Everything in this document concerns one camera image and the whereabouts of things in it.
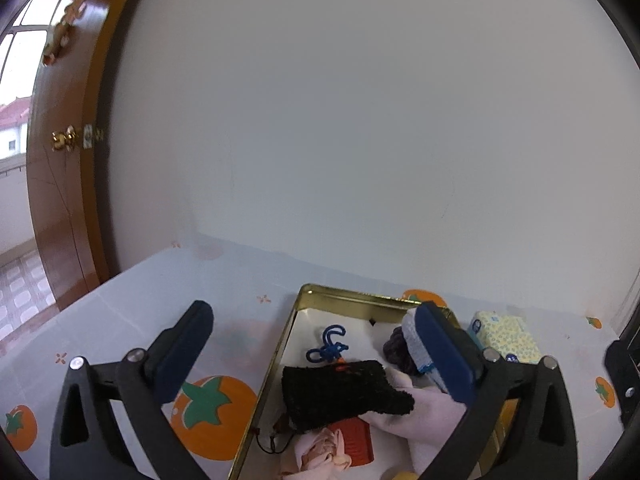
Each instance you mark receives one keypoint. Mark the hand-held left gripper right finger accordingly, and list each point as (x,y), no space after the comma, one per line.
(445,355)

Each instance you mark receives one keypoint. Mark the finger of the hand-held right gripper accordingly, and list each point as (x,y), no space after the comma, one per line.
(622,380)

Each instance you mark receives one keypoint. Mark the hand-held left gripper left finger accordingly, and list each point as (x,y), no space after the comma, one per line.
(185,355)

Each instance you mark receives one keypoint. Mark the white knit glove blue band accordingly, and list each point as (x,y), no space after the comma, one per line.
(414,340)

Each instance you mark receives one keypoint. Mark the purple scrunchie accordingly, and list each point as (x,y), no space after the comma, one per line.
(395,350)

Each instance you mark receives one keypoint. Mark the black fuzzy cloth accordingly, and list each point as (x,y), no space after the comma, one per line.
(340,395)

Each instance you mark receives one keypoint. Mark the red ribbed cloth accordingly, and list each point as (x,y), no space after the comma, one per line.
(357,442)

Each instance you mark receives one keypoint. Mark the gold rectangular tin box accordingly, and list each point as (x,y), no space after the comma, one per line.
(320,310)

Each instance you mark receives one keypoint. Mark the pale pink cloth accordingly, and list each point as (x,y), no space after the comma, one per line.
(317,455)

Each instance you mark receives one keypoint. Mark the dotted tissue box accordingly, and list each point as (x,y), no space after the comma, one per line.
(510,337)

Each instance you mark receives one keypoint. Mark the persimmon print tablecloth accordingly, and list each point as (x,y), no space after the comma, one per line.
(150,290)

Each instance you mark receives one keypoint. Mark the brown wooden door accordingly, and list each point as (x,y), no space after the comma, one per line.
(65,210)

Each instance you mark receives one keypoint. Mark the metal door strike plate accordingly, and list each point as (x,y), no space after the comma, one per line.
(92,136)

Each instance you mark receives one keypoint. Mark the window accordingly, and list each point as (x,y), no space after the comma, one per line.
(20,85)

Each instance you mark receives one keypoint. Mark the wooden door ornament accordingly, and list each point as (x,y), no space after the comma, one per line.
(65,25)

